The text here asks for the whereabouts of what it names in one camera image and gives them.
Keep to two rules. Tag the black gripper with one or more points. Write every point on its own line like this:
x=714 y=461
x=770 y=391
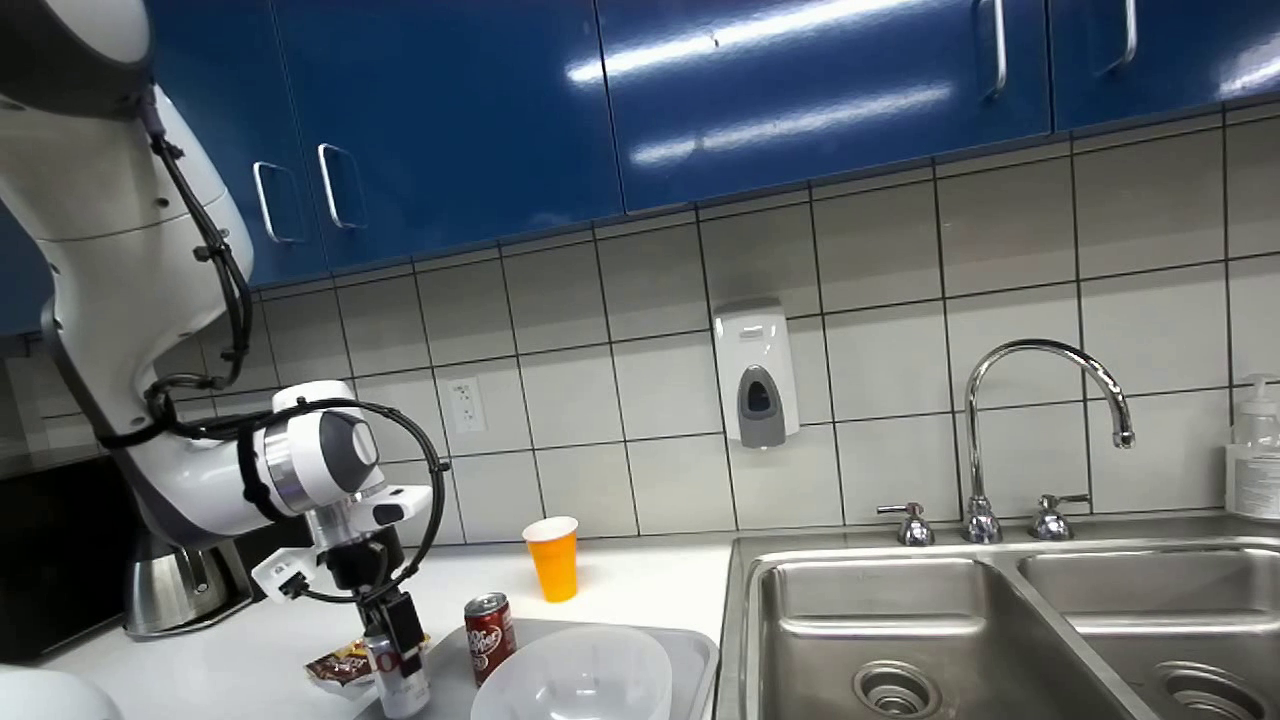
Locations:
x=362 y=564

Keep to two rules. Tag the red Dr Pepper can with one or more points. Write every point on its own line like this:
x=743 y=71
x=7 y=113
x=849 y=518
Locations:
x=488 y=640

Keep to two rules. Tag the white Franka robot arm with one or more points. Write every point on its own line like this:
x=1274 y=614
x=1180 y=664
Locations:
x=107 y=226

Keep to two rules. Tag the brown yellow snack packet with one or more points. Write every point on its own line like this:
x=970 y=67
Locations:
x=341 y=664

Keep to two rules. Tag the black coffee maker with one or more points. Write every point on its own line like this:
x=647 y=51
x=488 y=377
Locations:
x=280 y=538

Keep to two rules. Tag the orange plastic cup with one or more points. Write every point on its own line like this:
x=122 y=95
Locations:
x=554 y=564

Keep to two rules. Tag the translucent plastic bowl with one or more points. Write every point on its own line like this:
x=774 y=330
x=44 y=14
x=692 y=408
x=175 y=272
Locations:
x=572 y=683

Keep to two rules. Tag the steel coffee carafe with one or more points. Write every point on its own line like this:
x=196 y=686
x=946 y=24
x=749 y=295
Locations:
x=166 y=593

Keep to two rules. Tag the black microwave oven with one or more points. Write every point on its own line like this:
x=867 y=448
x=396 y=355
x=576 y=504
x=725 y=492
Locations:
x=55 y=573

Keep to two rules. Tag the stainless steel double sink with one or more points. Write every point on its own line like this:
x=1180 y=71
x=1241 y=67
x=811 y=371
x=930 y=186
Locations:
x=867 y=593

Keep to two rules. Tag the steel sink drain strainer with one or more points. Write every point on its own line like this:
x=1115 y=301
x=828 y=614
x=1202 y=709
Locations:
x=899 y=688
x=1205 y=694

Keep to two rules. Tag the chrome gooseneck faucet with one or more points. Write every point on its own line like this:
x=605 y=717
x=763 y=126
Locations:
x=982 y=518

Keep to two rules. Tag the blue upper cabinets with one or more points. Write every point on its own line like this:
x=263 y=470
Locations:
x=802 y=80

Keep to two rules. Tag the clear soap bottle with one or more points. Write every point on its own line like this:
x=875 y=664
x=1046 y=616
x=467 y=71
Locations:
x=1256 y=461

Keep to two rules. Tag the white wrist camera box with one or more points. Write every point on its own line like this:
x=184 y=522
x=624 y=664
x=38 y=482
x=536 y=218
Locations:
x=285 y=573

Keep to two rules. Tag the white wall outlet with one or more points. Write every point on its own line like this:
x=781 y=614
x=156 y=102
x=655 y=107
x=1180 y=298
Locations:
x=467 y=406

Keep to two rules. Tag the white wall soap dispenser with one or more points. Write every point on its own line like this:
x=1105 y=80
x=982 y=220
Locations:
x=759 y=372

